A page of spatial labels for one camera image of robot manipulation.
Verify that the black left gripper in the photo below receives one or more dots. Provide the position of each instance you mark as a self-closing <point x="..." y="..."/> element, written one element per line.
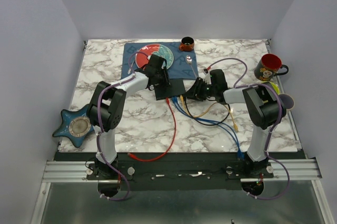
<point x="164" y="72"/>

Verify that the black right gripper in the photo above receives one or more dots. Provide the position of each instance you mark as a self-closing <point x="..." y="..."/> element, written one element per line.
<point x="195" y="94"/>

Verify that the black network switch box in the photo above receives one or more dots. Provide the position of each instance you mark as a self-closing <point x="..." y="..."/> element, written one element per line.
<point x="176" y="88"/>

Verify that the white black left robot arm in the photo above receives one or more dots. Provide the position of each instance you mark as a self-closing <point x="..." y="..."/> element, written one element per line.
<point x="107" y="103"/>

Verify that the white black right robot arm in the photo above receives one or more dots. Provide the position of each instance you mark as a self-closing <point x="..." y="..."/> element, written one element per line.
<point x="264" y="106"/>

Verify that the red and teal plate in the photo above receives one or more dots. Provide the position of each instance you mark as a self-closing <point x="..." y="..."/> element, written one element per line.
<point x="157" y="49"/>

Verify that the blue cloth placemat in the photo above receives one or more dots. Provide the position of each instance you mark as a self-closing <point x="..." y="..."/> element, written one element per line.
<point x="179" y="70"/>

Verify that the silver spoon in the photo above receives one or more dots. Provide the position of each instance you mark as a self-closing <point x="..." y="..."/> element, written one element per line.
<point x="189" y="61"/>

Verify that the small brown mug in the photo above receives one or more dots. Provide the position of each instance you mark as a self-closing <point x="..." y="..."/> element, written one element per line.
<point x="187" y="44"/>

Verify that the black mug red inside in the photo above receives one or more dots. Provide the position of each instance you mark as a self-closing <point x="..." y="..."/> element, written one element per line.
<point x="270" y="66"/>

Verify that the lime green bowl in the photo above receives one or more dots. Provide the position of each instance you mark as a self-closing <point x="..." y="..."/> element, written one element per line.
<point x="275" y="87"/>

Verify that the lavender cup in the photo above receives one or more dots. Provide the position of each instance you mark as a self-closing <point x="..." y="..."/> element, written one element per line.
<point x="287" y="101"/>

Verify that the blue star-shaped dish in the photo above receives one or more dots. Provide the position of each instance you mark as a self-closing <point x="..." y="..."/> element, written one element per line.
<point x="75" y="126"/>

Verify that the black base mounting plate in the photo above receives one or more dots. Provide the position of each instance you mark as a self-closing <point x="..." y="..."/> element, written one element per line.
<point x="178" y="171"/>

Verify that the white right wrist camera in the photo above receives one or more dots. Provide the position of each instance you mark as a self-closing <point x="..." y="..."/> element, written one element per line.
<point x="207" y="72"/>

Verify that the aluminium extrusion rail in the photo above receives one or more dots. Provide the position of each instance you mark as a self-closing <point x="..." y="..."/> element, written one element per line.
<point x="64" y="172"/>

